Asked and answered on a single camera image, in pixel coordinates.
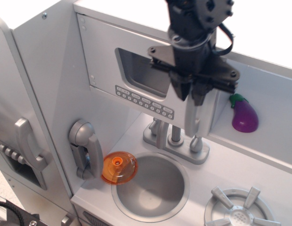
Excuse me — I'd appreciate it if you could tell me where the grey toy wall phone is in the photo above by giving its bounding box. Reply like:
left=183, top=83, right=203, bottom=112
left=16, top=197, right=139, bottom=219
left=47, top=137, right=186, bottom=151
left=68, top=119, right=104, bottom=180

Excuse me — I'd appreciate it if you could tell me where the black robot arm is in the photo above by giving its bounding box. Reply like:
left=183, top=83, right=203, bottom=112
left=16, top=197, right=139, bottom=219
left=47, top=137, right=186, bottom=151
left=148, top=0, right=240, bottom=106

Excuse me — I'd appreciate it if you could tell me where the grey toy fridge handle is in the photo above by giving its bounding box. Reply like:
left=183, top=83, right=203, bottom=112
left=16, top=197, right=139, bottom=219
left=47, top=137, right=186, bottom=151
left=15, top=117, right=48, bottom=171

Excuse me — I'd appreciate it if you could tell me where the purple toy eggplant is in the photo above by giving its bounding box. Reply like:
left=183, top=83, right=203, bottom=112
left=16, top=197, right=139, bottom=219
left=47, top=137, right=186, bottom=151
left=229, top=93, right=259, bottom=133

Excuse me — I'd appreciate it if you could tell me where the round silver toy sink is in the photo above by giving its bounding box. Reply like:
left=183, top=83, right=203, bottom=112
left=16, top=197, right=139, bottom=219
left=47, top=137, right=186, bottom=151
left=111, top=153, right=190, bottom=223

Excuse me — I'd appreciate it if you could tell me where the grey toy ice dispenser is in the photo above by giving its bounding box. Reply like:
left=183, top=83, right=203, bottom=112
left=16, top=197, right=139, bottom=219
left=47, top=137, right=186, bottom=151
left=0, top=141, right=47, bottom=190

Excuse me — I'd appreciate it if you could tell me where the black mount with screw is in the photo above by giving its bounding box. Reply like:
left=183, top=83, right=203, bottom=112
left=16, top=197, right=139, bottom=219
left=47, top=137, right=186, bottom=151
left=0, top=196, right=46, bottom=226

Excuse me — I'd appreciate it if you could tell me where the white toy microwave door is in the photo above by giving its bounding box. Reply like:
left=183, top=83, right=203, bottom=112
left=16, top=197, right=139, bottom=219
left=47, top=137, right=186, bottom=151
left=77, top=14, right=218, bottom=137

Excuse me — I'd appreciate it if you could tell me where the grey toy stove burner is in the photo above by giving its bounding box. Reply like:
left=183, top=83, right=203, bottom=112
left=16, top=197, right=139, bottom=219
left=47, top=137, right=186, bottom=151
left=204, top=186, right=281, bottom=226

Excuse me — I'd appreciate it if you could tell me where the orange transparent plastic lid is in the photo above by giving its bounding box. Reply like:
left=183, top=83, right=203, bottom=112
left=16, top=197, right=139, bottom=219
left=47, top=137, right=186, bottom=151
left=101, top=151, right=138, bottom=185

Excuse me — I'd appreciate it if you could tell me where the grey toy faucet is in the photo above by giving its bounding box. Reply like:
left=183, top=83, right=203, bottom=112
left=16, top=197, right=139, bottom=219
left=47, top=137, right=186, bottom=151
left=143, top=118, right=210, bottom=165

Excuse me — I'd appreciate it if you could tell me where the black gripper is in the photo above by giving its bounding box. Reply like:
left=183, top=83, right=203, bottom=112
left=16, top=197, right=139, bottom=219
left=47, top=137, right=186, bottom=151
left=147, top=42, right=240, bottom=106

